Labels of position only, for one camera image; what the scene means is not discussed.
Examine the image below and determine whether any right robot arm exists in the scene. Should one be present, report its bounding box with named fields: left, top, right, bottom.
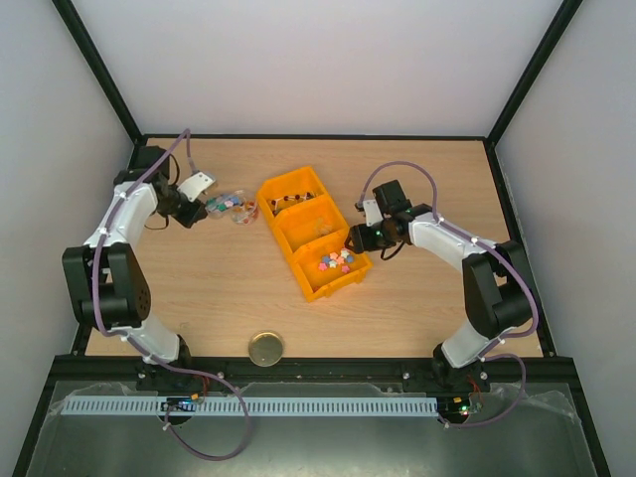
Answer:
left=345, top=180, right=540, bottom=390

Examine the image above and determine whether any yellow lollipop bin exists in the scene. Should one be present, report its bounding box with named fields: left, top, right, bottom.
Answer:
left=256, top=166, right=327, bottom=221

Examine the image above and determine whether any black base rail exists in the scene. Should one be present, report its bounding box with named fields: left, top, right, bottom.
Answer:
left=49, top=353, right=577, bottom=394

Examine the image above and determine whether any yellow star candy bin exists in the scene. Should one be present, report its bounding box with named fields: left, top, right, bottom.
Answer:
left=289, top=230, right=373, bottom=302

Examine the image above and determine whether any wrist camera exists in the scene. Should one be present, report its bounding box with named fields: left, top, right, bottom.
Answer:
left=178, top=171, right=217, bottom=203
left=355, top=199, right=384, bottom=227

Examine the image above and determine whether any clear glass jar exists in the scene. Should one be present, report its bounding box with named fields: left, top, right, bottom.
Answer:
left=229, top=190, right=258, bottom=226

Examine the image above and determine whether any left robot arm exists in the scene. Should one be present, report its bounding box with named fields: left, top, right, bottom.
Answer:
left=62, top=146, right=216, bottom=370

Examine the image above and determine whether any metal scoop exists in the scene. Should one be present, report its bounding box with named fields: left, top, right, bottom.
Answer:
left=206, top=193, right=246, bottom=219

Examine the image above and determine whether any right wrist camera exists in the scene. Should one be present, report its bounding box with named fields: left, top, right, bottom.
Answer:
left=355, top=199, right=384, bottom=227

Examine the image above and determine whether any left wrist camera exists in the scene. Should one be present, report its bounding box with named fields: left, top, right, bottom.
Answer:
left=178, top=171, right=217, bottom=203

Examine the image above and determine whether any grey slotted cable duct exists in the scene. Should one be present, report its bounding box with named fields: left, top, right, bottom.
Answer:
left=61, top=396, right=438, bottom=417

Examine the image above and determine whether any gold jar lid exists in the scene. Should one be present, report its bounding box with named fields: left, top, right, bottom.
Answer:
left=247, top=331, right=284, bottom=368

